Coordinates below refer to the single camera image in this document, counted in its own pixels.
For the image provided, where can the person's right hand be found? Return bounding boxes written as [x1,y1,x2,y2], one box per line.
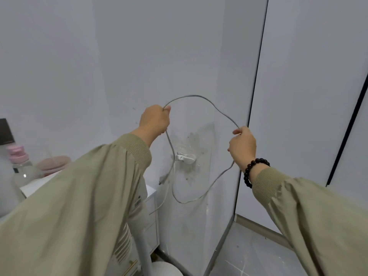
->
[228,126,257,171]

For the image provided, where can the cup of brown drink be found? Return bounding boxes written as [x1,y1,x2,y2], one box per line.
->
[36,156,72,179]

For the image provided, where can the white fan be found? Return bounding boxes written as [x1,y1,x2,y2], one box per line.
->
[19,169,184,276]

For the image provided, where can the clear bottle with pink cap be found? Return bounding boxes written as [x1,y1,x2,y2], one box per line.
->
[7,145,36,196]

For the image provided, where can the dark wall socket panel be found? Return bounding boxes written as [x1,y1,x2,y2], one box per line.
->
[0,118,15,145]

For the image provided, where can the person's left hand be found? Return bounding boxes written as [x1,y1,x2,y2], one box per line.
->
[139,105,172,139]

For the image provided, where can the person's right forearm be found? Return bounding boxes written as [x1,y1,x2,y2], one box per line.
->
[251,163,368,276]

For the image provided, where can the person's left forearm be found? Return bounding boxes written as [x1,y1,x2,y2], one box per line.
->
[0,128,157,276]

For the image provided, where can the black bead bracelet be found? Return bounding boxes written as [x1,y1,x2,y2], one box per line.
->
[243,158,271,189]

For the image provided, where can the white power cable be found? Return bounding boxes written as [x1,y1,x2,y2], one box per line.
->
[149,94,241,215]

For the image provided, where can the white wardrobe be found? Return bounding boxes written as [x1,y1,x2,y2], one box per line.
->
[234,0,368,236]

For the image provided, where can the white wall hook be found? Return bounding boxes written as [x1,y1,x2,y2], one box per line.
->
[172,152,196,164]

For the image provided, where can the grey padded headboard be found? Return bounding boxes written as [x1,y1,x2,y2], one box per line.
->
[0,146,25,217]

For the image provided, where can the white nightstand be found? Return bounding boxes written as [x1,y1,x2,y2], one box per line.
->
[120,185,161,276]

